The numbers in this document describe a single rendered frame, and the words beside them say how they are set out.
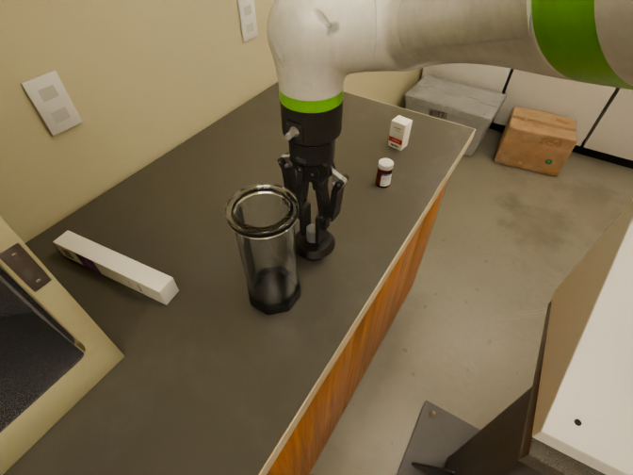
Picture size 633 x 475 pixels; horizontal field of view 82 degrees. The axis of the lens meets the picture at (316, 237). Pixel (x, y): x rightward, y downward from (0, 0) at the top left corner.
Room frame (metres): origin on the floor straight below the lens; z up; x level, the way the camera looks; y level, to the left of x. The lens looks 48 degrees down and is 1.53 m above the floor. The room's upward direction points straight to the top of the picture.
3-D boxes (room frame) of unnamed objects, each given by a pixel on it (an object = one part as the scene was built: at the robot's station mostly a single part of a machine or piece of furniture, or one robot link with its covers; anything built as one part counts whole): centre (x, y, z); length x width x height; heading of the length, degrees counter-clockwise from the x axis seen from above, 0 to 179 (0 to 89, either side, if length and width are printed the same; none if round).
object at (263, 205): (0.40, 0.08, 1.06); 0.11 x 0.11 x 0.21
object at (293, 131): (0.50, 0.01, 1.25); 0.12 x 0.09 x 0.06; 148
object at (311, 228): (0.51, 0.01, 0.97); 0.09 x 0.09 x 0.07
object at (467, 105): (2.46, -0.98, 0.17); 0.60 x 0.42 x 0.33; 56
